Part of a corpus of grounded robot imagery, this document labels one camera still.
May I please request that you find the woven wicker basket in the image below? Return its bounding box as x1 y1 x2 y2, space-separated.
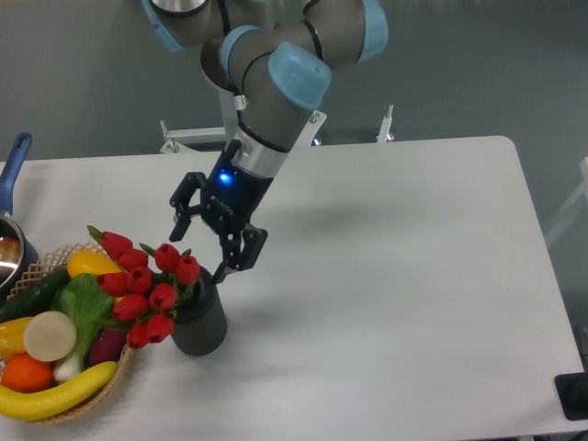
1 243 132 424

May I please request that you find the green bok choy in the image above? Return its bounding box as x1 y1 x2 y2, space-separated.
50 274 114 383

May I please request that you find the red tulip bouquet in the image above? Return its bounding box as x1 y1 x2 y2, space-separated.
88 226 204 349

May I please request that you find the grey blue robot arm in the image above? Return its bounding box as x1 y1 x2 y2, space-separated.
142 1 389 283

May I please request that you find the purple sweet potato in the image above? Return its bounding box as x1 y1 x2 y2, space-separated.
87 329 127 367

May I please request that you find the green cucumber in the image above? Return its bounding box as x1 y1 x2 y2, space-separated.
1 268 71 322

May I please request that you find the yellow squash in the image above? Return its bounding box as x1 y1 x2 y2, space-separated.
66 249 122 278

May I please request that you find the orange fruit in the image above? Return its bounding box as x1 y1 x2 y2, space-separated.
1 354 53 393

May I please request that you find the beige round disc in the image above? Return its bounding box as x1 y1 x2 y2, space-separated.
23 311 77 362

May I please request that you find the yellow banana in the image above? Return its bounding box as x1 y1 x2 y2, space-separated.
1 361 118 422

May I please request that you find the blue handled saucepan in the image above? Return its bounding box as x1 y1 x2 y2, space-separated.
1 132 38 304

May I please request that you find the black device at table edge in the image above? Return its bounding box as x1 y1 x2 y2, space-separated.
554 372 587 421

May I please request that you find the yellow bell pepper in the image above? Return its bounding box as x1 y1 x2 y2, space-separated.
0 317 32 360

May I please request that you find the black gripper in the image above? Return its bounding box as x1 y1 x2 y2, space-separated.
169 153 273 284

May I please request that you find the dark grey ribbed vase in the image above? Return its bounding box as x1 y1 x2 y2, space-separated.
171 268 228 356

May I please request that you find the white frame at right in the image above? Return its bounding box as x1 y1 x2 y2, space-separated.
543 157 587 247

